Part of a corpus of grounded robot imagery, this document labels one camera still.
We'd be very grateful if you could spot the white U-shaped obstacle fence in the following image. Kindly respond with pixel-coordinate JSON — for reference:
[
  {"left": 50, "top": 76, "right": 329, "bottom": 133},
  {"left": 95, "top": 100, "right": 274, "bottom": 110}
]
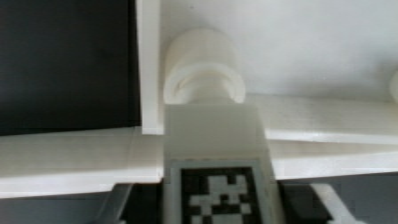
[{"left": 0, "top": 128, "right": 398, "bottom": 199}]

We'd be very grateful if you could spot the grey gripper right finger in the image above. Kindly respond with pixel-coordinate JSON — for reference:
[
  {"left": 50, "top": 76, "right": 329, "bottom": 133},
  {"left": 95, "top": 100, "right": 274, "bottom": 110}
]
[{"left": 311, "top": 184, "right": 368, "bottom": 224}]

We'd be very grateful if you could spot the white square table top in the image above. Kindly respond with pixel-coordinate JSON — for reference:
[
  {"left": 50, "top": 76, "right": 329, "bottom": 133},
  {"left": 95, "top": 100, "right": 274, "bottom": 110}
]
[{"left": 137, "top": 0, "right": 398, "bottom": 145}]

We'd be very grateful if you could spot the white table leg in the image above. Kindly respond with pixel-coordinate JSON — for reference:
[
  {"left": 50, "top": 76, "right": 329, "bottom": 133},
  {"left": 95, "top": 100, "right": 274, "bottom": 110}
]
[{"left": 164, "top": 99, "right": 285, "bottom": 224}]

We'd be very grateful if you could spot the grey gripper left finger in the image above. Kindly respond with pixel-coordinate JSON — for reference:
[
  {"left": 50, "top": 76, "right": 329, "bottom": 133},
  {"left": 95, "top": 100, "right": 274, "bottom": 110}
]
[{"left": 89, "top": 184, "right": 134, "bottom": 224}]

